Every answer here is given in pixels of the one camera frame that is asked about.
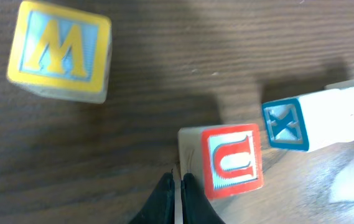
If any white block blue edge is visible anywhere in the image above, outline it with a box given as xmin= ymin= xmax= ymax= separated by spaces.
xmin=262 ymin=87 xmax=354 ymax=152

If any plain yellow wooden block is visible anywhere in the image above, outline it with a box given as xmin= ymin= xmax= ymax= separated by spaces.
xmin=6 ymin=1 xmax=112 ymax=104

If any white block red bug drawing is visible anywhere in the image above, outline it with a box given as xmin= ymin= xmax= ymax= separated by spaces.
xmin=325 ymin=79 xmax=354 ymax=90

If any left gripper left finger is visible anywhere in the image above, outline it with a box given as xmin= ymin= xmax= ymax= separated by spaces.
xmin=129 ymin=172 xmax=175 ymax=224

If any red letter wooden block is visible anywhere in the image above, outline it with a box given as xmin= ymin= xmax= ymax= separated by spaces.
xmin=178 ymin=124 xmax=264 ymax=200

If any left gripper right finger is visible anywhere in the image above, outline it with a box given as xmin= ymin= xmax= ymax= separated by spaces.
xmin=181 ymin=173 xmax=225 ymax=224

